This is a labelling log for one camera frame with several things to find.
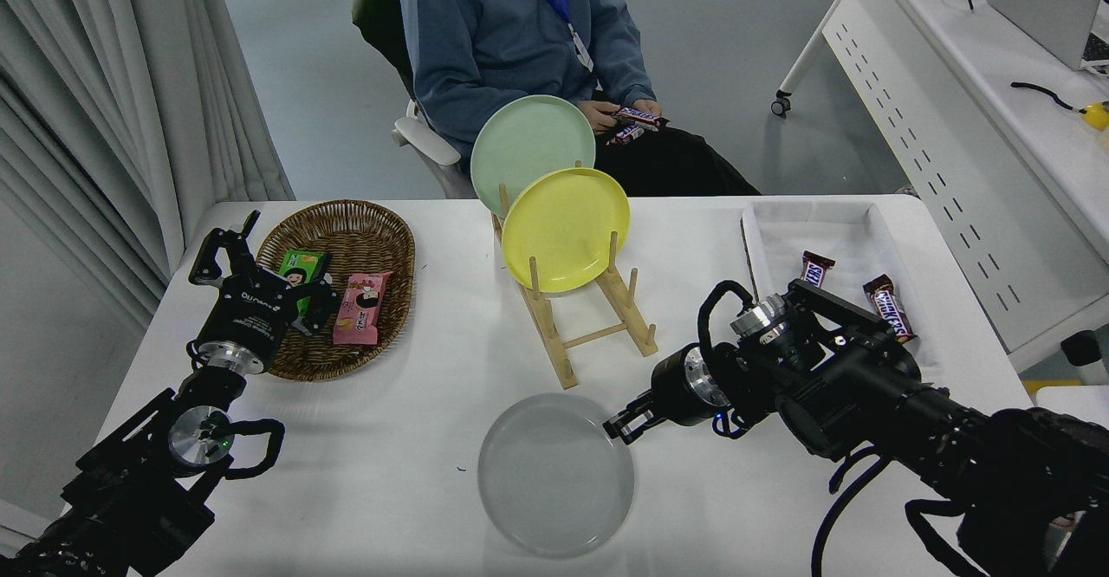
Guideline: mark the person's left hand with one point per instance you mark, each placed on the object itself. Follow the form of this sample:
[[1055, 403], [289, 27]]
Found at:
[[650, 106]]

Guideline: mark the pale grey curtain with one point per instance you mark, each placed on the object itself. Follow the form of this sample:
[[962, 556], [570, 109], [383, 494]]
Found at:
[[87, 83]]

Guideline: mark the green snack pack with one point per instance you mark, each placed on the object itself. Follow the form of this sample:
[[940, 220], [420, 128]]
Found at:
[[299, 263]]

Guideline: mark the yellow round object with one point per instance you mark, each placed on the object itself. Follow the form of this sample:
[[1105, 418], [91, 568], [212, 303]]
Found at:
[[1098, 116]]

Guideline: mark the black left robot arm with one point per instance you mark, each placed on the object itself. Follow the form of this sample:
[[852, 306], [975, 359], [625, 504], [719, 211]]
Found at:
[[130, 490]]

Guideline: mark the brown Snickers bar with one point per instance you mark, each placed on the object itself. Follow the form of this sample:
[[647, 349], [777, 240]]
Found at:
[[888, 308], [630, 134], [817, 267], [639, 116]]

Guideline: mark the brown wicker basket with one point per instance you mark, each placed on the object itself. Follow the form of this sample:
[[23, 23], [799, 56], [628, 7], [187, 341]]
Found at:
[[355, 230]]

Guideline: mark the yellow plate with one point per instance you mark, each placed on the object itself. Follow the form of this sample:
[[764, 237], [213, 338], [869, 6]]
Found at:
[[563, 226]]

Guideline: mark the yellow flat object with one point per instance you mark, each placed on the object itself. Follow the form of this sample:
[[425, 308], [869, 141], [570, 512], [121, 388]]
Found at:
[[1053, 385]]

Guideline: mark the grey plate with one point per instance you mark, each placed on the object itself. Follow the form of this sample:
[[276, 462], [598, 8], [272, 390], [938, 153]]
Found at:
[[554, 473]]

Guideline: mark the pink snack pack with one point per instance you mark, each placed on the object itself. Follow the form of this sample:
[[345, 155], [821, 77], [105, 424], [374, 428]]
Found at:
[[359, 308]]

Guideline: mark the white chair with dark backrest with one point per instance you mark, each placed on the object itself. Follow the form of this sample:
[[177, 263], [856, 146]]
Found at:
[[424, 139]]

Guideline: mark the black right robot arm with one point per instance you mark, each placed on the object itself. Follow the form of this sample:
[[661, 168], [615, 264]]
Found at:
[[910, 412]]

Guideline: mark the white tray with cork base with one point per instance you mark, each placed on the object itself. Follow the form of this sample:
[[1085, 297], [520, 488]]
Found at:
[[832, 230]]

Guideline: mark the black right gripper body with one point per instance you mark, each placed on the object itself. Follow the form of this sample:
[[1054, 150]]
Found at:
[[669, 391]]

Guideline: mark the black cylindrical post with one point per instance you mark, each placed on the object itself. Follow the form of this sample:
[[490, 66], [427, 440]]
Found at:
[[1083, 352]]

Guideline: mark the person's right hand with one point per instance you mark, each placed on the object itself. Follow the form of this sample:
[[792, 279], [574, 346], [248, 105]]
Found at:
[[599, 116]]

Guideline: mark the person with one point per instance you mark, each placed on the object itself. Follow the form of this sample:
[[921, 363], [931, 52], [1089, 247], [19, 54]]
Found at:
[[485, 40]]

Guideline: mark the wooden plate rack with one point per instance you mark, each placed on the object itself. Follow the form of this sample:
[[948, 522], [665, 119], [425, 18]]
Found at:
[[563, 360]]

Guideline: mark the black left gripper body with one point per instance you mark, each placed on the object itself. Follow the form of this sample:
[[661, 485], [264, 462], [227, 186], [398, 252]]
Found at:
[[256, 313]]

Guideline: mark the white desk with perforated panel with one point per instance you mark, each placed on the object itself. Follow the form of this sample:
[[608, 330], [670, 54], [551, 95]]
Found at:
[[953, 66]]

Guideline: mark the pale green plate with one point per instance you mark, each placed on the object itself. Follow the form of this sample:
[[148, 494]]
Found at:
[[528, 139]]

